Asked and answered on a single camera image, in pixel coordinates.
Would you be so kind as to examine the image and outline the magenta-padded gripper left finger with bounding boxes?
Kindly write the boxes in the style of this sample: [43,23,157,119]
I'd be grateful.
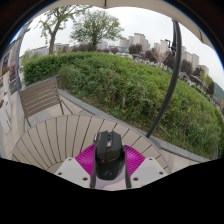
[54,143,98,189]

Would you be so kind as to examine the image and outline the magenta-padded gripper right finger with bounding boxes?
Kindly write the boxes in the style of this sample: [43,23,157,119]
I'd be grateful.
[123,143,169,189]

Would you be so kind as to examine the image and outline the black computer mouse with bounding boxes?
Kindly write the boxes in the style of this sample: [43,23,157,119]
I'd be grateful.
[93,130,127,181]

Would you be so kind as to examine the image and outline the brown slatted outdoor chair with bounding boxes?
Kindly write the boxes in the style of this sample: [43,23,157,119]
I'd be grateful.
[18,76,73,129]

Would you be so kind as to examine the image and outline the green trimmed hedge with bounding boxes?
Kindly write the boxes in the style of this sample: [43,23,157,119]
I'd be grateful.
[22,51,224,159]

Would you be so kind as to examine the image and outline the dark curved umbrella pole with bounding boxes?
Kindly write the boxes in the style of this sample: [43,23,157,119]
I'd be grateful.
[145,19,183,139]

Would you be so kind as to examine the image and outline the tall grey sign pillar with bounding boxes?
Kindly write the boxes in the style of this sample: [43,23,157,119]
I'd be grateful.
[9,21,33,94]

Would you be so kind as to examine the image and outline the grey storefront building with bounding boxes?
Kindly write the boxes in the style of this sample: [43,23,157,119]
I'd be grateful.
[0,39,21,88]

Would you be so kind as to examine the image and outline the distant apartment buildings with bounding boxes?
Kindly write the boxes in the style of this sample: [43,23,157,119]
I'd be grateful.
[119,32,211,78]

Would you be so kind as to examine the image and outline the slender bare-trunk tree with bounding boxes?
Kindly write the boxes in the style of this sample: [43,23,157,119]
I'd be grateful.
[34,4,91,56]

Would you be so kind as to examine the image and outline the round leafy green tree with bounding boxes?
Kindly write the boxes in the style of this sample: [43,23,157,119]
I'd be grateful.
[69,9,124,52]

